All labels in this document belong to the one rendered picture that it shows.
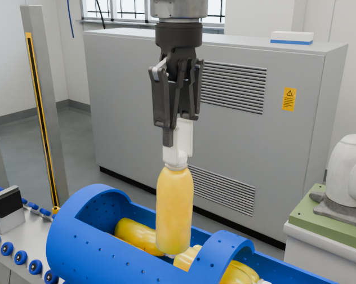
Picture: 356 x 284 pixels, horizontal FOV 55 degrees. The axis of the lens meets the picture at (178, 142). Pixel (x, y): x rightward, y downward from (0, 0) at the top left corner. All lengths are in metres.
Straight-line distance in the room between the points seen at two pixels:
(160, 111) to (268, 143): 1.88
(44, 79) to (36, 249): 0.67
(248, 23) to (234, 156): 1.37
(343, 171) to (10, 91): 4.98
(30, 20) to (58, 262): 0.93
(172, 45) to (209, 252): 0.44
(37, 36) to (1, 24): 4.00
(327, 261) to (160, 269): 0.69
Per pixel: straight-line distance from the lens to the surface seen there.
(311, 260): 1.33
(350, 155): 1.19
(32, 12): 1.50
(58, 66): 5.97
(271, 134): 2.35
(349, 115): 3.51
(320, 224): 1.25
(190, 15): 0.53
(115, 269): 0.83
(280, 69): 2.23
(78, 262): 0.91
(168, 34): 0.53
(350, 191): 1.23
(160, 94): 0.53
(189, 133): 0.61
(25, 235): 1.41
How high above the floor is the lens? 1.72
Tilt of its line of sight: 23 degrees down
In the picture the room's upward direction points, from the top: straight up
